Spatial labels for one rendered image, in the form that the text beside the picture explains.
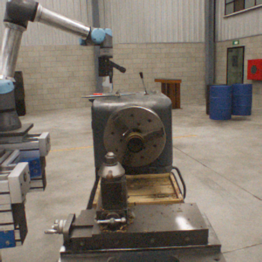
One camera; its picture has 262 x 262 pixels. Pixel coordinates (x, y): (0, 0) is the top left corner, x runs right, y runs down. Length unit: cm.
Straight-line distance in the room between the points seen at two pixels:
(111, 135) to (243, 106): 725
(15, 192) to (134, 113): 71
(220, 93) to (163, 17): 561
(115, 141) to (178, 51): 1110
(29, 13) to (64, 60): 983
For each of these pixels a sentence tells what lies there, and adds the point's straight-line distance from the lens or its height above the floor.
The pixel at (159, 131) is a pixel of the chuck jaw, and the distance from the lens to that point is 139.
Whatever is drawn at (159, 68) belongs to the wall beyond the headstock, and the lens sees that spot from 1207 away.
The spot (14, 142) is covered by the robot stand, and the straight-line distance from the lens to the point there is 144.
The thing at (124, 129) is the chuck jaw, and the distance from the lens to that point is 136.
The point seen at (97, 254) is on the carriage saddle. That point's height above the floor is 91.
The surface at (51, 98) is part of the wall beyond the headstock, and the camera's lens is 1130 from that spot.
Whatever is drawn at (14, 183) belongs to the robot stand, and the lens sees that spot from 94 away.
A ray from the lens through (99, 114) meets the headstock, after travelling 157.
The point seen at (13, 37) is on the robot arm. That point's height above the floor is 160.
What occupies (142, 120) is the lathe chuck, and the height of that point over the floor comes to 116.
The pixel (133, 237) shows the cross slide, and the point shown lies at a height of 96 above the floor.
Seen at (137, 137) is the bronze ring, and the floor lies 112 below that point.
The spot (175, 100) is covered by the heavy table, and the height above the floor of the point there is 27.
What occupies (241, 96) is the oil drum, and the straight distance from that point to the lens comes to 846.
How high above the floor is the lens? 142
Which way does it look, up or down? 12 degrees down
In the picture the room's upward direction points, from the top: 2 degrees counter-clockwise
